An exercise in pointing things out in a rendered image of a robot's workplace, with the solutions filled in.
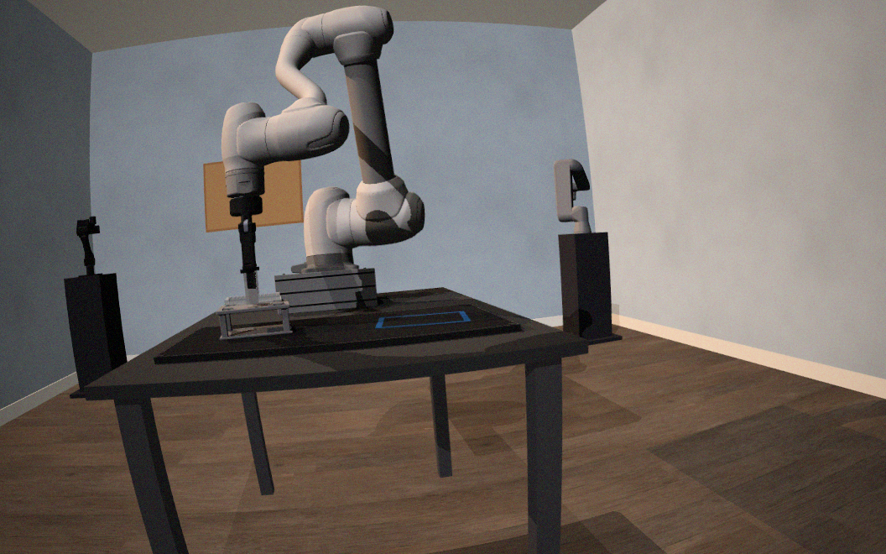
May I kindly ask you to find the blue tape outline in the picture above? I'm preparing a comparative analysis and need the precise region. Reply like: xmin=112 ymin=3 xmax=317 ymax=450
xmin=375 ymin=311 xmax=471 ymax=328

